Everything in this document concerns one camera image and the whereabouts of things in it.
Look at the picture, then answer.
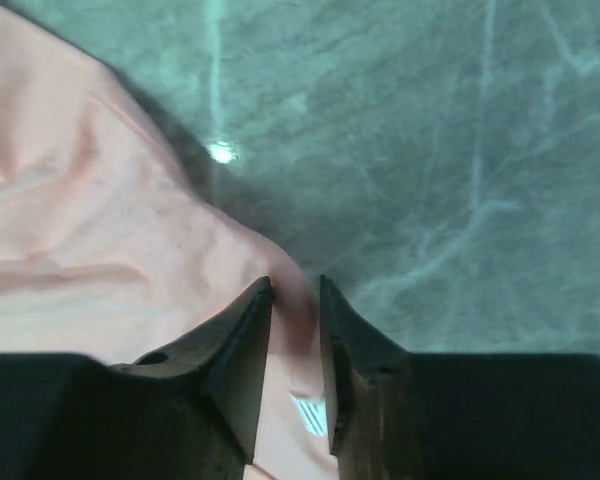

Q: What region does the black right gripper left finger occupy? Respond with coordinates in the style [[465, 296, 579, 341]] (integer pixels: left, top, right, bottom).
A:
[[114, 276, 273, 479]]

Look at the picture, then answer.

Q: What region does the salmon pink t shirt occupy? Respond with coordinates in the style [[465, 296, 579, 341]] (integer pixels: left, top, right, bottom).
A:
[[0, 6, 338, 479]]

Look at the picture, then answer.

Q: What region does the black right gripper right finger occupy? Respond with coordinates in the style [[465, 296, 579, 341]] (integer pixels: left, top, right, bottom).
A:
[[319, 276, 425, 479]]

